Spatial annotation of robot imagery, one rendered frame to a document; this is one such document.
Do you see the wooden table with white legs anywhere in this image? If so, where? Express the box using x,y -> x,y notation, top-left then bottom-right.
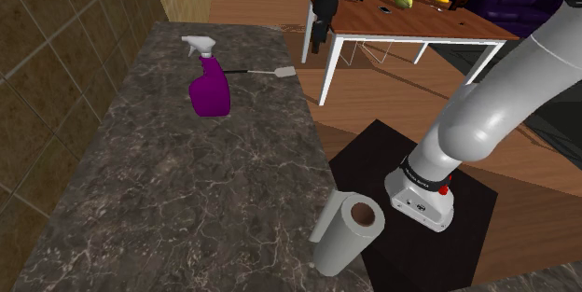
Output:
300,0 -> 520,107

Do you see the purple spray bottle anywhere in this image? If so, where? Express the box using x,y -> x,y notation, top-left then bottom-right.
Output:
180,35 -> 231,118

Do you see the purple sofa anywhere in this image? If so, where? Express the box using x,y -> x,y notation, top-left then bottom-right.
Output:
443,0 -> 566,38

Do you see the white paper towel roll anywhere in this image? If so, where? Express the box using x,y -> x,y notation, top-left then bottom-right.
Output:
309,189 -> 386,278

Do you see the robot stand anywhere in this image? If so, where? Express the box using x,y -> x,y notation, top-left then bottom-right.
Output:
327,118 -> 499,292

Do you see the white wire chair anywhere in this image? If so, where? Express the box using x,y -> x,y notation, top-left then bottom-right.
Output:
338,0 -> 395,67

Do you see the grey spatula with black handle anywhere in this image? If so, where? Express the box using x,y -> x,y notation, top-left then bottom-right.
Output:
222,65 -> 298,79

